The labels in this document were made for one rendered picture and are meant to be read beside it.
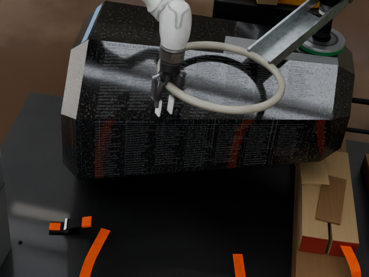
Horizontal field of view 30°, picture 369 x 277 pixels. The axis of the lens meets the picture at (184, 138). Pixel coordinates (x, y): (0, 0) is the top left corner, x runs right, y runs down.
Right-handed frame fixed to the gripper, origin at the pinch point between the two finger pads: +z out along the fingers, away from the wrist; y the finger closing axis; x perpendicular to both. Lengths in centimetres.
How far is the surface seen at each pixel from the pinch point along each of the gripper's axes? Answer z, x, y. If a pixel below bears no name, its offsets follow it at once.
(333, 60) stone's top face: -4, 3, 83
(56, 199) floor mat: 85, 53, -19
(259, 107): -10.3, -24.6, 23.6
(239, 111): -10.0, -23.7, 15.8
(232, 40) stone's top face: -2, 32, 51
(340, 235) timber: 57, -39, 73
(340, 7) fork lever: -25, 10, 85
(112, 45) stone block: 2, 50, 2
